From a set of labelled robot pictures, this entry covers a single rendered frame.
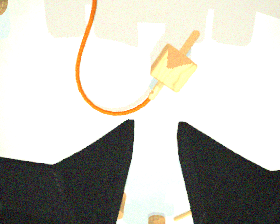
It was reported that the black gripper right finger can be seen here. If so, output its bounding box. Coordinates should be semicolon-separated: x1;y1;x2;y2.
176;121;280;224

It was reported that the light wooden block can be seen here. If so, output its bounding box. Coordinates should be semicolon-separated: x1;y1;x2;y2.
151;43;197;92

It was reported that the pale wooden stick with orange end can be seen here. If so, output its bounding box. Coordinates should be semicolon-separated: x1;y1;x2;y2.
75;0;200;116

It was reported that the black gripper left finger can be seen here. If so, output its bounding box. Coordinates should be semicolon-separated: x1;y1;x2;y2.
0;119;135;224

